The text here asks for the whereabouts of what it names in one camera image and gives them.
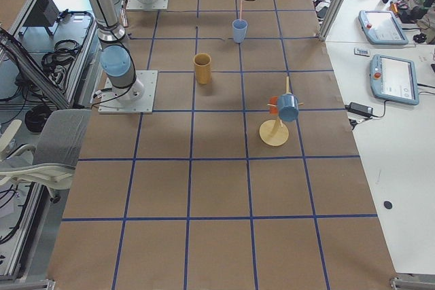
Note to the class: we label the blue cup on tree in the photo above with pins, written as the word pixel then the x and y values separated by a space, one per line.
pixel 287 105

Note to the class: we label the teach pendant tablet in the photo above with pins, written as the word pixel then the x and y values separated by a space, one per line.
pixel 393 79
pixel 382 28

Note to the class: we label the bamboo chopstick holder cup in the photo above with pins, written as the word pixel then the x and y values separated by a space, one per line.
pixel 202 68

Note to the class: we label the light blue plastic cup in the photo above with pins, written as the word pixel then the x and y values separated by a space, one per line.
pixel 239 30

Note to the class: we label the orange cup on tree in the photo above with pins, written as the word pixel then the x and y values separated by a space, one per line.
pixel 272 105

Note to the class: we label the teach pendant tablet far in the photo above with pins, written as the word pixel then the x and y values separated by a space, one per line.
pixel 382 28

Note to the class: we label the black power adapter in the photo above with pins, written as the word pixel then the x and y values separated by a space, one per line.
pixel 359 109

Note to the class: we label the teach pendant tablet near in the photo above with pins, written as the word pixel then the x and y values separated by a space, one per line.
pixel 393 79

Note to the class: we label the grey office chair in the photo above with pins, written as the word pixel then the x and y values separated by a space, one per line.
pixel 52 161

